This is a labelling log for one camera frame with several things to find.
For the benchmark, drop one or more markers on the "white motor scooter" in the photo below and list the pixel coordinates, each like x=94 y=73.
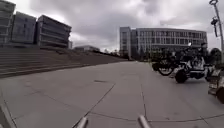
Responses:
x=191 y=68

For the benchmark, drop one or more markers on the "robot's own part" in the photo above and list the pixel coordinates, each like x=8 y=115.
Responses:
x=82 y=122
x=144 y=122

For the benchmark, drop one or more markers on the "dark bush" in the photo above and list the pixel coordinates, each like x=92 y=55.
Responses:
x=215 y=55

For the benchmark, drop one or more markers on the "lamp post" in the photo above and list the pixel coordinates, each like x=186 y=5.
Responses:
x=219 y=28

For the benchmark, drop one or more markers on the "low grey building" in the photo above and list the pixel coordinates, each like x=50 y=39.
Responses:
x=86 y=48

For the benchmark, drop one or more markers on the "wide concrete steps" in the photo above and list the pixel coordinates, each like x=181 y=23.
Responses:
x=43 y=60

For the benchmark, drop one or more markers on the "pale glass-fronted building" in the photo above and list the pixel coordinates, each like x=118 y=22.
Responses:
x=166 y=40

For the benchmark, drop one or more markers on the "dark banded multi-storey building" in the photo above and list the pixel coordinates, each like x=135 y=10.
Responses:
x=53 y=31

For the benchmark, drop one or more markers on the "vehicle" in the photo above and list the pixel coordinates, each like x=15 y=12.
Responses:
x=217 y=85

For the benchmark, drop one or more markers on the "grey concrete slab path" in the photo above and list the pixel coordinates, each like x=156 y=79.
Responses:
x=110 y=90

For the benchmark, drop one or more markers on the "grey multi-storey building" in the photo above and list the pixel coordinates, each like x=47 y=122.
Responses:
x=6 y=21
x=23 y=28

